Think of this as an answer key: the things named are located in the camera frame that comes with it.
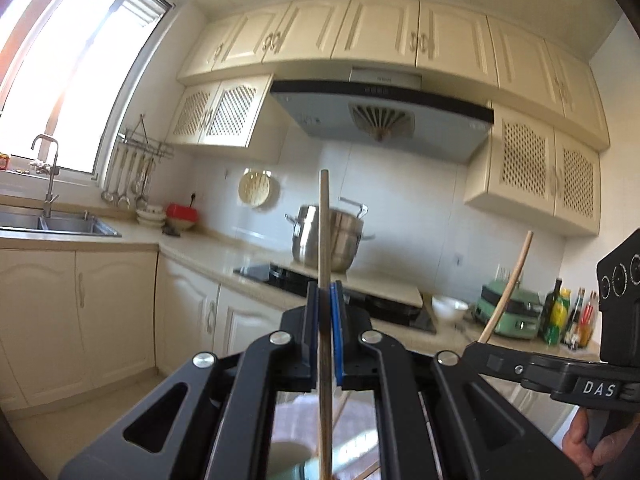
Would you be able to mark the hanging utensil rack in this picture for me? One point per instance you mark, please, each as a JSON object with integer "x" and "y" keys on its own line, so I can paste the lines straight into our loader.
{"x": 131, "y": 166}

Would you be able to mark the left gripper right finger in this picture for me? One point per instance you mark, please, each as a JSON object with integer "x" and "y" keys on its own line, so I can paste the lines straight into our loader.
{"x": 437, "y": 418}

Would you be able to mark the right hand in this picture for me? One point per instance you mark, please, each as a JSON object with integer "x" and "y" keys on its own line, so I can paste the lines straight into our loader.
{"x": 575, "y": 447}

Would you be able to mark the range hood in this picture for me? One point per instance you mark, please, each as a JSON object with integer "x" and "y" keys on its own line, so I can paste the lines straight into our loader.
{"x": 390, "y": 117}

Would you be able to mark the white bowl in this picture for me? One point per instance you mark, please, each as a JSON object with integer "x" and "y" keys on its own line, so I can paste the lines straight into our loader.
{"x": 449, "y": 310}

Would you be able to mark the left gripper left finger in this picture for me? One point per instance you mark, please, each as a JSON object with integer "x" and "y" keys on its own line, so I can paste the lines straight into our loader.
{"x": 212, "y": 418}

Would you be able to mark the oil bottles group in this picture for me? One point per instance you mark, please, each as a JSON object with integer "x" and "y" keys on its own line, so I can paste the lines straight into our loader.
{"x": 568, "y": 318}

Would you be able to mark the kitchen cabinets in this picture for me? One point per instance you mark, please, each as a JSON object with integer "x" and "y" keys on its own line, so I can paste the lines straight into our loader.
{"x": 541, "y": 160}
{"x": 87, "y": 331}

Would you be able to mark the wooden chopstick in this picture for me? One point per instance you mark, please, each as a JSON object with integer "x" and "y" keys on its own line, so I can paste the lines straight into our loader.
{"x": 325, "y": 380}
{"x": 355, "y": 435}
{"x": 507, "y": 291}

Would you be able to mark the upper kitchen cabinets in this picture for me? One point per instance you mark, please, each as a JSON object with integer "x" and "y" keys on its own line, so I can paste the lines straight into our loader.
{"x": 541, "y": 160}

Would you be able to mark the red container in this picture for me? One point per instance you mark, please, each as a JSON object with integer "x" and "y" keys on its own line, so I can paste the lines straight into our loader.
{"x": 180, "y": 217}

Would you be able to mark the stainless steel pot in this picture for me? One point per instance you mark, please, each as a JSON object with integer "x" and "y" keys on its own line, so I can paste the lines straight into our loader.
{"x": 346, "y": 233}

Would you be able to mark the green electric grill appliance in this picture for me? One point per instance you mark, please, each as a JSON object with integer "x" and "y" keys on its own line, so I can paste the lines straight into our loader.
{"x": 520, "y": 318}

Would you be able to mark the stacked white dishes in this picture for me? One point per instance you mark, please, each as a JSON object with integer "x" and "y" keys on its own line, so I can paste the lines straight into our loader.
{"x": 152, "y": 216}

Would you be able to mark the lower kitchen cabinets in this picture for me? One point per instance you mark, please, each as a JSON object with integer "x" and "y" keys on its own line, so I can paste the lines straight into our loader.
{"x": 87, "y": 331}

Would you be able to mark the pink cup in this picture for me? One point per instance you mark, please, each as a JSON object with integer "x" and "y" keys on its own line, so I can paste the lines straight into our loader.
{"x": 290, "y": 460}

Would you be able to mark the steel sink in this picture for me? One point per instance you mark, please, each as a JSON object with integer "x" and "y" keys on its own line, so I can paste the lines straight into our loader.
{"x": 30, "y": 220}

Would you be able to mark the window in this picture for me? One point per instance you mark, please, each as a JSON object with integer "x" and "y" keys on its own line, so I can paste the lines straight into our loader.
{"x": 69, "y": 76}

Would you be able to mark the round woven trivet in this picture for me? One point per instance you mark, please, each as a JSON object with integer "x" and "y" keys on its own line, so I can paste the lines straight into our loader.
{"x": 255, "y": 187}

